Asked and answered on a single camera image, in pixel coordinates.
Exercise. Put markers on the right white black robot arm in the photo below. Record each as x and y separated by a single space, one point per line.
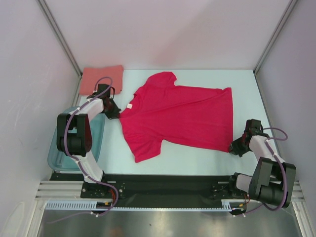
273 179

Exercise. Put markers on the left aluminium frame post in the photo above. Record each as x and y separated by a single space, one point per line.
59 35

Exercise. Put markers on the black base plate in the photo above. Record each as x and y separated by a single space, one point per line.
170 191

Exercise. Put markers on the red t shirt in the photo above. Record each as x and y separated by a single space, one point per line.
190 116

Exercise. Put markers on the folded salmon pink t shirt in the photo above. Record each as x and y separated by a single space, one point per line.
91 77

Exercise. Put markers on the right aluminium frame post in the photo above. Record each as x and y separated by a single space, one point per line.
277 31

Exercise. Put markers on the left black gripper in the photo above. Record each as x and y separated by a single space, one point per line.
115 114

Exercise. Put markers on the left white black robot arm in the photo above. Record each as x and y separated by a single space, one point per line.
93 175

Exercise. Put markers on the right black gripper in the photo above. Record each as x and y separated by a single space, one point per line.
236 150

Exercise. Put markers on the aluminium frame post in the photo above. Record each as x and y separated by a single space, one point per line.
59 35
277 31

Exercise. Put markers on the white slotted cable duct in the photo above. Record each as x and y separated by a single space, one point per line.
226 205

